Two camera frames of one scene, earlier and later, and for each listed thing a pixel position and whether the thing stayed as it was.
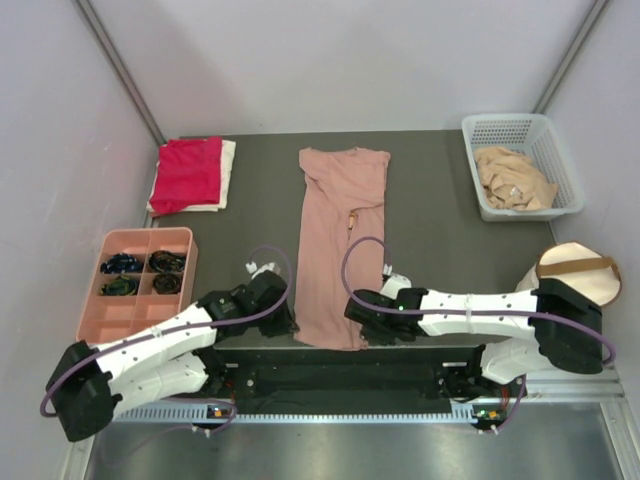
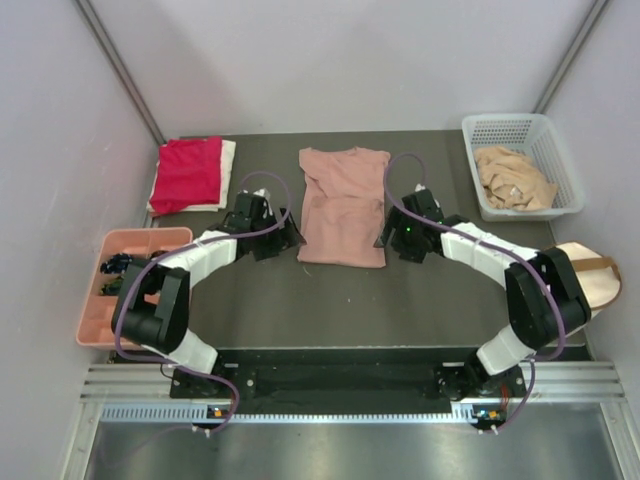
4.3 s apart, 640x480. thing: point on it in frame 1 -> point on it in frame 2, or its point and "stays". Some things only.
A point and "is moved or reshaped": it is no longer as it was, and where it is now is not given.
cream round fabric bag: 592,276 stays
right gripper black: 371,335 -> 397,219
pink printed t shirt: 342,242 is moved or reshaped
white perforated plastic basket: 536,136 stays
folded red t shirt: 188,173 stays
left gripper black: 284,325 -> 285,238
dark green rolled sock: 121,286 stays
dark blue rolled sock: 121,263 stays
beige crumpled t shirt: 511,181 stays
